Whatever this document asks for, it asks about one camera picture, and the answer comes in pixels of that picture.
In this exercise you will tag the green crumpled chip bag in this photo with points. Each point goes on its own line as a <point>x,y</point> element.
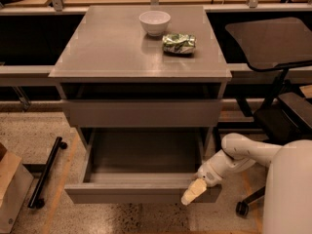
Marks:
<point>177,43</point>

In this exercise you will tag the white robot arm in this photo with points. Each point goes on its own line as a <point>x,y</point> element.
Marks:
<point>288,190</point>

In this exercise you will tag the white bowl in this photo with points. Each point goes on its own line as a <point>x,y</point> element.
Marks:
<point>154,23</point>

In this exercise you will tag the grey top drawer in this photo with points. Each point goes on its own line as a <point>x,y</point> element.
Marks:
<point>144,113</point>

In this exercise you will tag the grey drawer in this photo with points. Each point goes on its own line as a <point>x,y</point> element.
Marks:
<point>137,166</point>
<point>144,113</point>

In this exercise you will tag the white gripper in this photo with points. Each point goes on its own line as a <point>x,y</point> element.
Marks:
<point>208,174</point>

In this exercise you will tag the black office chair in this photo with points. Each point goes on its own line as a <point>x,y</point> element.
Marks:
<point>278,45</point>

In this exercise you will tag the cardboard box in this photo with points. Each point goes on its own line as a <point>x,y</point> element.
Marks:
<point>15,181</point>

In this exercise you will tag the grey drawer cabinet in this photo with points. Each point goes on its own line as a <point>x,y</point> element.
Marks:
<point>110,57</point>

